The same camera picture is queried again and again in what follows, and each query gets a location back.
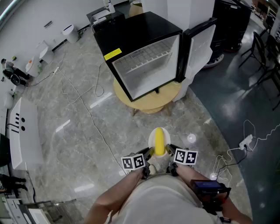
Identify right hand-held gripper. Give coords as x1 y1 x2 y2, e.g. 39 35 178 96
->
165 143 198 177

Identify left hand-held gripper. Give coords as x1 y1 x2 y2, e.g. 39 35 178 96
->
121 147 154 180

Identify white plate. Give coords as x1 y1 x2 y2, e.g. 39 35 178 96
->
148 127 172 158

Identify black mini fridge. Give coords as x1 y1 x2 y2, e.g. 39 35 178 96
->
93 11 218 103

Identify person's left forearm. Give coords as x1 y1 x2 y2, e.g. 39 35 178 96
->
84 168 145 224

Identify person's right forearm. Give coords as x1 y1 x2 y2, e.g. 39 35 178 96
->
176 165 253 224

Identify person's trouser legs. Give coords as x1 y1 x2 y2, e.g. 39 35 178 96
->
150 153 172 175

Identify person's beige shirt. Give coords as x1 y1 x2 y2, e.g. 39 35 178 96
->
109 174 221 224

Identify black wrist-mounted screen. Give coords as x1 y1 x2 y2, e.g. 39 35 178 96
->
189 179 232 216

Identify round wooden table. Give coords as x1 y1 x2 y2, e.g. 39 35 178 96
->
113 77 182 117

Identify white console table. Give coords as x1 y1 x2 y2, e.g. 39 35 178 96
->
8 97 44 171

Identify black table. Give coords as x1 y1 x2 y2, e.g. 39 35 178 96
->
257 32 280 111

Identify black chair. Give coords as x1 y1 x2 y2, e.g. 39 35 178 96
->
238 31 270 74

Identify black desk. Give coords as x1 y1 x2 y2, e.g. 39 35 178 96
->
86 10 126 34

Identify tall black machine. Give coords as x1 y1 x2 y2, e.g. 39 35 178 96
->
201 0 253 70

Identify white trash bin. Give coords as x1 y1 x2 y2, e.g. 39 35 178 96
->
62 24 80 44

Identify wooden stool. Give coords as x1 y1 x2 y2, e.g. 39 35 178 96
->
128 2 144 18

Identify white power adapter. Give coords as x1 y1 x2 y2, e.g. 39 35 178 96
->
90 14 107 25

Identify white stool with orange spot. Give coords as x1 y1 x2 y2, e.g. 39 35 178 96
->
24 56 42 77

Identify white bottle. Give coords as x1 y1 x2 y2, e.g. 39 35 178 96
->
104 0 116 14

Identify white tangled cable bundle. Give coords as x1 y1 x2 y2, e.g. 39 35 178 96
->
211 148 235 188

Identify long white floor cable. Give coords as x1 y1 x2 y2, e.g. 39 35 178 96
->
56 70 129 176

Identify black floor cable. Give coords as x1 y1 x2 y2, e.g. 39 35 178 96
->
215 145 249 177

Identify white looped power cord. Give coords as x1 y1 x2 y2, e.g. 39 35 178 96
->
59 60 107 105

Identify white power strip with cable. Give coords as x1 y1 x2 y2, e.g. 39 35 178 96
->
243 119 280 152

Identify metal wire rack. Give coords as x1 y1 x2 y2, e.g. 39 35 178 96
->
18 198 77 224

